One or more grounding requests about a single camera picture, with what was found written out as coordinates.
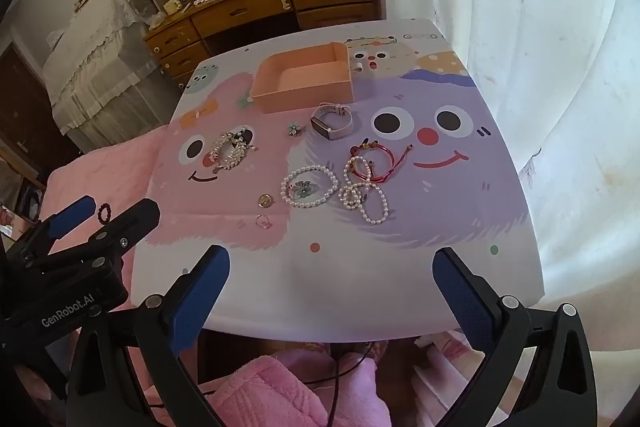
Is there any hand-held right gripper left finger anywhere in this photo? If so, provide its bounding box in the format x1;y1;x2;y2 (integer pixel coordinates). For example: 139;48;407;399
65;244;232;427

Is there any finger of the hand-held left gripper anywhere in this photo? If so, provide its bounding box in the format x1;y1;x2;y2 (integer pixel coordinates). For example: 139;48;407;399
10;197;97;258
30;199;161;273

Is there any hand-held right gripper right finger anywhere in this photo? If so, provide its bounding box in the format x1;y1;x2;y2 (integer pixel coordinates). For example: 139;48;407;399
432;247;598;427

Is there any rhinestone pearl hair comb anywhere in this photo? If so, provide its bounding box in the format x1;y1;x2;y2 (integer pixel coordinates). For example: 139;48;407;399
207;127;258;175

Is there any red cord bracelet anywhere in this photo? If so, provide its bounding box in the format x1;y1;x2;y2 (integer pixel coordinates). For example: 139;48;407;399
380;144;416;178

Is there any red bangle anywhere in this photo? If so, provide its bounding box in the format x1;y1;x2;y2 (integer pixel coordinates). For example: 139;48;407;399
350;142;396;182

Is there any pearl bracelet with red beads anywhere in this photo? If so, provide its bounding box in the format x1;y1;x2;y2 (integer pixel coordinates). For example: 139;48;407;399
342;155;375;184

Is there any pink rectangular box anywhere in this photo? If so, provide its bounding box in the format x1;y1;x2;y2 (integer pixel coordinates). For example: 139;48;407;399
249;41;357;115

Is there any smartwatch with white band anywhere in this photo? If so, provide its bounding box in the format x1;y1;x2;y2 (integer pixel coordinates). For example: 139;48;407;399
309;103;353;142

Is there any pink quilt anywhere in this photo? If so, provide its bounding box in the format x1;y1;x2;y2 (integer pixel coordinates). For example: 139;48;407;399
45;127;171;408

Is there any dark wooden cabinet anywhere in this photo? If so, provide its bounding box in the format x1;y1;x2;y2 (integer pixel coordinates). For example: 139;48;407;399
0;42;81;192

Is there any pink fluffy clothing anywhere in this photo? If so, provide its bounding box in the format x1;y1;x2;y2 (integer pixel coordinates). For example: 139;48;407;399
205;342;396;427

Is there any white lace cloth cover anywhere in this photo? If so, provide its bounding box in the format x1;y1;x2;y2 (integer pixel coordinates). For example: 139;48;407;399
42;0;173;142

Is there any wooden desk with drawers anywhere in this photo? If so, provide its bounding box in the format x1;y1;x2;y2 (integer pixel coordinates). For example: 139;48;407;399
142;0;383;90

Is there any large pearl bracelet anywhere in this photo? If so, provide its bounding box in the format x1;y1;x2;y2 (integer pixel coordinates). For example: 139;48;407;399
280;164;338;209

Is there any black cable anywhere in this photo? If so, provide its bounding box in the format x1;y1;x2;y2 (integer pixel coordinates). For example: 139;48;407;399
300;342;381;427

